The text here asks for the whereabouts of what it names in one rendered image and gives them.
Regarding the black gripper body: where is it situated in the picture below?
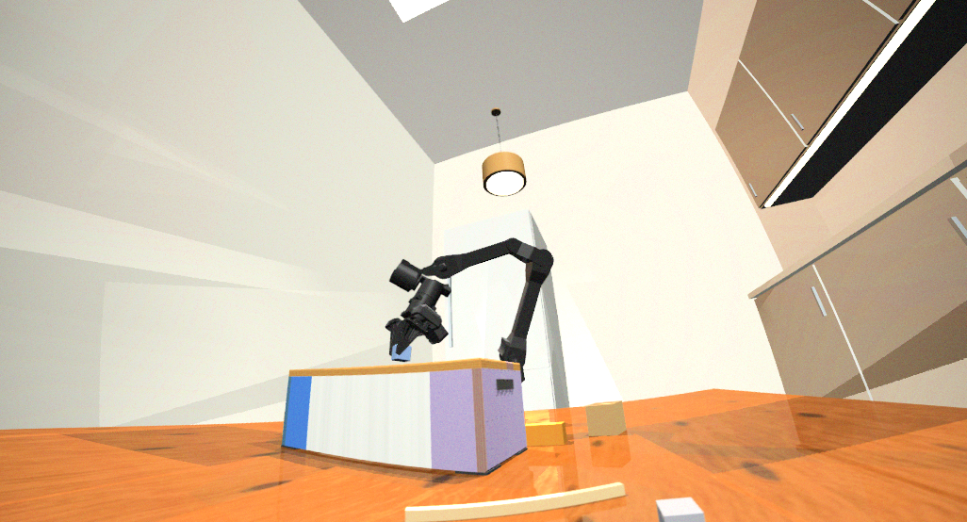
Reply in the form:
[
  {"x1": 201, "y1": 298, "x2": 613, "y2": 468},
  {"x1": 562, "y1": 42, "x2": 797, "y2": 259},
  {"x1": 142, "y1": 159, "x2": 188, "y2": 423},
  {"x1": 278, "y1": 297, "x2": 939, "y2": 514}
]
[{"x1": 385, "y1": 292, "x2": 443, "y2": 332}]

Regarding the beige curved flat strip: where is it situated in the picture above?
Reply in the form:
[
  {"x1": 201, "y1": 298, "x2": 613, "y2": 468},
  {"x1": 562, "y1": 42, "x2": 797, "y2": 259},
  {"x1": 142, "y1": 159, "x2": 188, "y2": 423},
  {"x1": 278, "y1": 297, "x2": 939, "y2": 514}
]
[{"x1": 404, "y1": 481, "x2": 626, "y2": 522}]

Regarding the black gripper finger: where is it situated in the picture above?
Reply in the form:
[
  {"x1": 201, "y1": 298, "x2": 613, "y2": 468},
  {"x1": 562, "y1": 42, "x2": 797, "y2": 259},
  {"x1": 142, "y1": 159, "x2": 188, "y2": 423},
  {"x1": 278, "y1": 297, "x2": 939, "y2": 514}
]
[
  {"x1": 389, "y1": 323, "x2": 401, "y2": 356},
  {"x1": 395, "y1": 318, "x2": 428, "y2": 355}
]

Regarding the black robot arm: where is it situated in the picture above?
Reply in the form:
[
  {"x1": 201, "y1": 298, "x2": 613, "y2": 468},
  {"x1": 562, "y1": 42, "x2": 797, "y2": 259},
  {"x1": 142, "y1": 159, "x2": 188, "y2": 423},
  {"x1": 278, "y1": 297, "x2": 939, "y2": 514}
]
[{"x1": 389, "y1": 237, "x2": 554, "y2": 382}]

